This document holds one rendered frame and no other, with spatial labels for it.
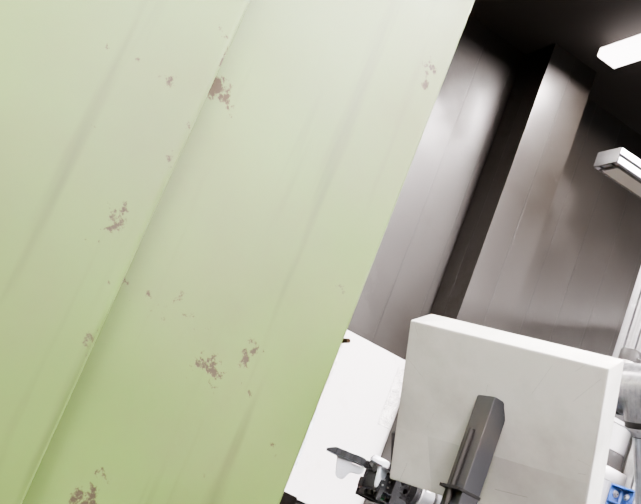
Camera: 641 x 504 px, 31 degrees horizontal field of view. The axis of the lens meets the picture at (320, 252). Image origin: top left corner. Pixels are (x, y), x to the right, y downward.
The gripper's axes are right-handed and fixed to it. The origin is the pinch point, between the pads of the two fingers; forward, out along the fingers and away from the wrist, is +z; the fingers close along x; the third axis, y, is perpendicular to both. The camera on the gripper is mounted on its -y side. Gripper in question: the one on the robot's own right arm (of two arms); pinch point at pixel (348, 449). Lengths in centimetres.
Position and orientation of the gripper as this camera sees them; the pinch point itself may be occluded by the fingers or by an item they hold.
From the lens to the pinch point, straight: 244.1
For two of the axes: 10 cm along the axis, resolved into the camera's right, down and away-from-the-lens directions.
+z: -7.1, -4.6, -5.4
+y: -3.6, 8.9, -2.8
